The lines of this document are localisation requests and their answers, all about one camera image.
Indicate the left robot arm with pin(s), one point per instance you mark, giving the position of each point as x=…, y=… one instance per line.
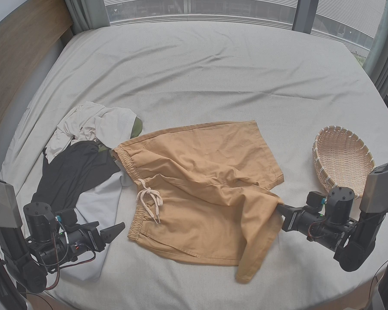
x=38, y=218

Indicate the tan shorts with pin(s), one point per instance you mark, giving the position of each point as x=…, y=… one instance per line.
x=197, y=189

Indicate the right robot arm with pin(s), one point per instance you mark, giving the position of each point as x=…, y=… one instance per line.
x=341, y=202

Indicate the cream white garment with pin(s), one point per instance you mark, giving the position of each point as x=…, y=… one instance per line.
x=113, y=128

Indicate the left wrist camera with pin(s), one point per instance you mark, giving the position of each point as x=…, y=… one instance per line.
x=68, y=216

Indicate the green garment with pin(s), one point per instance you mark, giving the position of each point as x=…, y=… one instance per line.
x=138, y=126

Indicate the pale grey garment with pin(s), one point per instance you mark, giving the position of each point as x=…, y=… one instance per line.
x=100, y=199

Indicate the bed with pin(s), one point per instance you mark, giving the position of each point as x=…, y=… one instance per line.
x=213, y=76

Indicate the round woven basket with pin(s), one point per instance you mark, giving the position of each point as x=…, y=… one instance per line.
x=339, y=157

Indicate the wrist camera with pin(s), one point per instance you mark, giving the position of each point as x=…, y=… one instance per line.
x=315, y=199
x=68, y=216

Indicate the black garment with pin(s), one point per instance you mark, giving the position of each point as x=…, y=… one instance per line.
x=74, y=173

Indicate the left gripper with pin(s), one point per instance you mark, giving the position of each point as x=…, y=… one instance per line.
x=90, y=239

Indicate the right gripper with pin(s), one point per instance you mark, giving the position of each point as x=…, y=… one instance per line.
x=297, y=220

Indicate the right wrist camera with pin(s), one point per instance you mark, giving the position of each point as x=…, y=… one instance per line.
x=315, y=199

